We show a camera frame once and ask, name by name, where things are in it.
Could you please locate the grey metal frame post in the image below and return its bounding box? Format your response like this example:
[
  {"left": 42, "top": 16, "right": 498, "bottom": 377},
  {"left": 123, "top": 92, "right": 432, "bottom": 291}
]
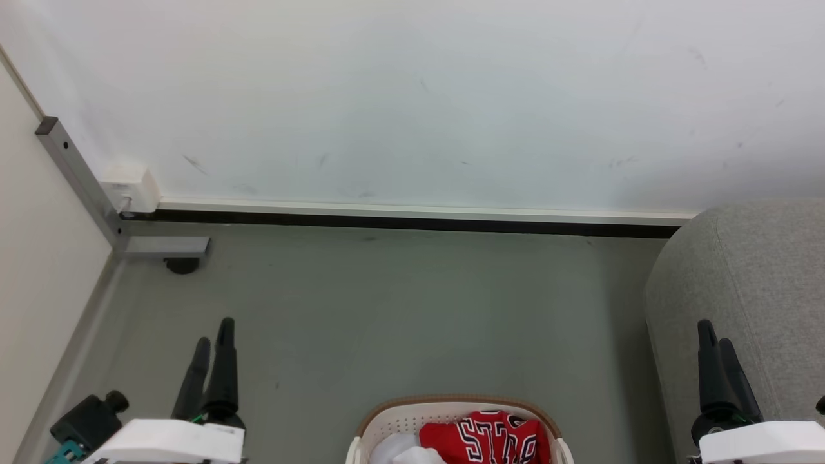
[{"left": 35, "top": 116, "right": 211, "bottom": 260}]

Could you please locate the grey fabric sofa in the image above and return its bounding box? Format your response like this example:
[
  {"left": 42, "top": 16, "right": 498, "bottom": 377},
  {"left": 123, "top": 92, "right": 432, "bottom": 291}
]
[{"left": 644, "top": 199, "right": 825, "bottom": 464}]

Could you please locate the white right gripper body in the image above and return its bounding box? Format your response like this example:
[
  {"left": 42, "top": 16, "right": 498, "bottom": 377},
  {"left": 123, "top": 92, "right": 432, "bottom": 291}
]
[{"left": 688, "top": 411, "right": 825, "bottom": 464}]

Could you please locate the teal camera bracket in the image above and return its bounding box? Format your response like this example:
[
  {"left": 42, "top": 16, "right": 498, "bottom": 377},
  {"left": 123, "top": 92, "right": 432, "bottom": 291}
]
[{"left": 44, "top": 438, "right": 86, "bottom": 464}]

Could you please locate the white and black baseboard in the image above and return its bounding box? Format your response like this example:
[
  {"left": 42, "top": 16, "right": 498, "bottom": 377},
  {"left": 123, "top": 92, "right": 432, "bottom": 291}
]
[{"left": 120, "top": 197, "right": 701, "bottom": 240}]

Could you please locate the red basketball jersey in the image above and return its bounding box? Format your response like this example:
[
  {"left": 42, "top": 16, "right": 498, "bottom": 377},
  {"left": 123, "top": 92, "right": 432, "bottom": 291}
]
[{"left": 419, "top": 411, "right": 552, "bottom": 464}]

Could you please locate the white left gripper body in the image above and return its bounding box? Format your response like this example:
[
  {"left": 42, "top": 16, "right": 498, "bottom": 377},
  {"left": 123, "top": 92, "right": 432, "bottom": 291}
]
[{"left": 82, "top": 405, "right": 248, "bottom": 464}]

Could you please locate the white garment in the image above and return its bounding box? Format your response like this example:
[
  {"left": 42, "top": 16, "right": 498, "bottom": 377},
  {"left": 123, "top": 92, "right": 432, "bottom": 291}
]
[{"left": 369, "top": 432, "right": 448, "bottom": 464}]

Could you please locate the white wall socket box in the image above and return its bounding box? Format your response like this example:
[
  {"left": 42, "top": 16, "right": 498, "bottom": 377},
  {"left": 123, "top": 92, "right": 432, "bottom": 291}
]
[{"left": 99, "top": 164, "right": 160, "bottom": 215}]

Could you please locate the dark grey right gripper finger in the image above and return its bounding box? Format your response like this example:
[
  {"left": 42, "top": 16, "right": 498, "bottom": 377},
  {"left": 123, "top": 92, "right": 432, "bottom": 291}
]
[
  {"left": 718, "top": 338, "right": 764, "bottom": 421},
  {"left": 697, "top": 320, "right": 734, "bottom": 414}
]

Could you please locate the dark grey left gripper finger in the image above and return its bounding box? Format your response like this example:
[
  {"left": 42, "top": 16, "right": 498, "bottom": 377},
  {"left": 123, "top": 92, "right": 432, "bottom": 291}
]
[
  {"left": 171, "top": 336, "right": 212, "bottom": 421},
  {"left": 202, "top": 317, "right": 242, "bottom": 413}
]

